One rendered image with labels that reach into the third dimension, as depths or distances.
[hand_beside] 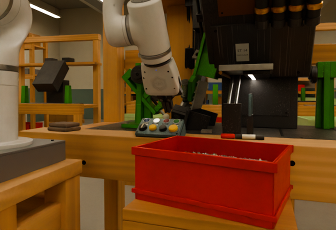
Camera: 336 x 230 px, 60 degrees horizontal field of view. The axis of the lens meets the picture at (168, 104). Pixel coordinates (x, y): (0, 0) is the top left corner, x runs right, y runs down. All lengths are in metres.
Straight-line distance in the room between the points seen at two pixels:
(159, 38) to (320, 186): 0.58
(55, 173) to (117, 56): 1.01
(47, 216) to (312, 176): 0.70
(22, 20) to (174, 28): 0.87
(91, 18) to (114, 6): 12.10
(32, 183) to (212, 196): 0.40
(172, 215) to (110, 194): 1.19
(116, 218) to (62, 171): 1.03
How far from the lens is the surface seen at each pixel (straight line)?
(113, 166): 1.01
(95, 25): 12.72
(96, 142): 1.03
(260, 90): 1.25
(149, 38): 0.72
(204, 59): 1.13
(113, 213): 1.81
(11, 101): 0.81
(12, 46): 0.83
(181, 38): 1.55
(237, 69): 0.92
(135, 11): 0.71
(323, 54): 1.58
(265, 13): 0.97
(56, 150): 0.87
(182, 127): 0.95
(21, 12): 0.89
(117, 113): 1.67
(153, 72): 0.78
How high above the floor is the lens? 1.04
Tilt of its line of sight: 2 degrees down
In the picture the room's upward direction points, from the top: straight up
